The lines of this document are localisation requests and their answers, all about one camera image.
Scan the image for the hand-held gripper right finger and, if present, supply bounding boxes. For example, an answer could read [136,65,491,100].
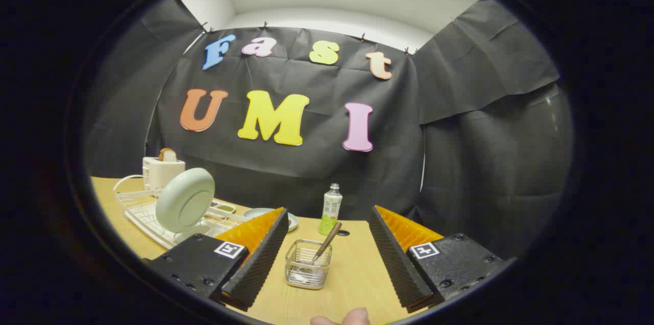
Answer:
[369,205,506,314]

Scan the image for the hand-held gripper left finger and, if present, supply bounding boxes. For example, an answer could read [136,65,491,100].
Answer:
[146,207,289,312]

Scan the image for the clear wire basket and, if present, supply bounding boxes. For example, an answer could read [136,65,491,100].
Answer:
[285,239,333,290]

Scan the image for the wooden handled spoon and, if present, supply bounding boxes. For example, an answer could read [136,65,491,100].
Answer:
[294,221,343,282]

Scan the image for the pale green plate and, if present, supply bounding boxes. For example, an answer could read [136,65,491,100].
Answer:
[155,168,216,234]

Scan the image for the white wire dish rack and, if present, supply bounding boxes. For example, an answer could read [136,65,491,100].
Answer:
[113,174,251,250]

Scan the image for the light blue food dish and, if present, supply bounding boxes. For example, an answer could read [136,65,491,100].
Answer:
[243,207,299,233]

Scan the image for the green tea bottle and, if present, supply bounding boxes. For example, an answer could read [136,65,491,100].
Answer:
[319,183,343,236]

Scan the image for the white toaster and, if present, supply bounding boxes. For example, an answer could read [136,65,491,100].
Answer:
[143,156,186,191]

